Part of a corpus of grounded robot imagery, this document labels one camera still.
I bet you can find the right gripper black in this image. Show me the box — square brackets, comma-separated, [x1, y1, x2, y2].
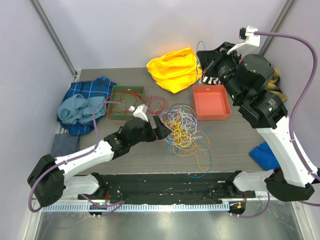
[198, 42, 245, 104]

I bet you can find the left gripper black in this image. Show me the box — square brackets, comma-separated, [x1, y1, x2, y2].
[129, 114, 171, 147]

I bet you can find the red cable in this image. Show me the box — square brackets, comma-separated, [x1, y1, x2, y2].
[144, 94, 170, 117]
[106, 89, 145, 125]

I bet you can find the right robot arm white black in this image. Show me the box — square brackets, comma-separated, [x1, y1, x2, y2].
[196, 42, 318, 202]

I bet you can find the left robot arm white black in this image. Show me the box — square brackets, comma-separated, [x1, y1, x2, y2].
[27, 115, 171, 208]

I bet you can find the black white striped cloth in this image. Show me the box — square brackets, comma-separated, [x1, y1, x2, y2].
[199, 75, 221, 85]

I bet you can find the orange-red plastic tray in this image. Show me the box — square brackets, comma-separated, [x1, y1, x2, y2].
[192, 85, 231, 121]

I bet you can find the green plastic tray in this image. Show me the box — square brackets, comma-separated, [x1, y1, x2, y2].
[106, 85, 146, 122]

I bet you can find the yellow black plaid cloth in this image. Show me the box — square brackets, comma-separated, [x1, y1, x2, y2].
[266, 68, 288, 102]

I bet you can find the blue plaid cloth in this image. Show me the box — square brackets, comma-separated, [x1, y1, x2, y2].
[57, 76, 117, 136]

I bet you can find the light blue cloth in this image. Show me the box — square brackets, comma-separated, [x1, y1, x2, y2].
[57, 93, 106, 125]

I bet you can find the grey folded cloth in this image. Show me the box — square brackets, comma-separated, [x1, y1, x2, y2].
[50, 133, 80, 158]

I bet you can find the bright blue cloth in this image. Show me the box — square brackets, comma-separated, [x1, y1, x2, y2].
[249, 142, 280, 171]

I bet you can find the white cable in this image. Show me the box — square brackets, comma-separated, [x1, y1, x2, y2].
[159, 104, 203, 148]

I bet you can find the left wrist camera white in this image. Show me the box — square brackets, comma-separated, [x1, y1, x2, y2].
[128, 104, 149, 122]

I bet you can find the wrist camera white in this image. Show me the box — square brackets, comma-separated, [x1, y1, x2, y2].
[128, 104, 149, 122]
[227, 25, 261, 55]

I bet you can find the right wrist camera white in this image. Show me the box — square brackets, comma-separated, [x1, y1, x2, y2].
[227, 25, 261, 55]

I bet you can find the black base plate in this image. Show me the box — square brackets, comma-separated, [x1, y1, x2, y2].
[87, 172, 256, 205]

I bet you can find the white slotted cable duct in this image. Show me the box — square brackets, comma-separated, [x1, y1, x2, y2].
[43, 201, 230, 213]

